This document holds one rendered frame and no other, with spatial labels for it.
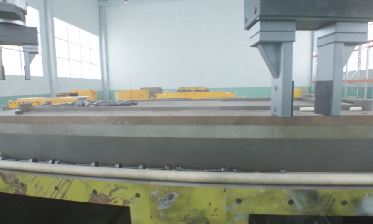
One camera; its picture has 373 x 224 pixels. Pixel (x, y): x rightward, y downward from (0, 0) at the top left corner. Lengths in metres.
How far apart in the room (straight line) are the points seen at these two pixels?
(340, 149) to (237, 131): 0.23
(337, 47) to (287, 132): 0.26
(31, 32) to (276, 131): 0.71
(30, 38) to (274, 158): 0.73
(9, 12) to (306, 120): 0.75
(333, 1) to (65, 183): 0.56
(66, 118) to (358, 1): 0.59
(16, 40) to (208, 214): 0.67
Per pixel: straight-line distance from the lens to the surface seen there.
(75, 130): 0.56
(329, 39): 0.26
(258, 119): 0.44
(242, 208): 0.43
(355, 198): 0.50
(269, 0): 0.22
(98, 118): 0.51
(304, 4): 0.23
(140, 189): 0.43
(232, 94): 3.20
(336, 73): 0.25
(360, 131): 0.55
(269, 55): 0.22
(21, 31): 0.71
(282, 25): 0.22
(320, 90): 0.26
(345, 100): 0.86
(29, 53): 0.72
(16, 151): 0.72
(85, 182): 0.49
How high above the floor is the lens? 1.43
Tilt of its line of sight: 7 degrees down
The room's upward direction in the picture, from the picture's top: 1 degrees counter-clockwise
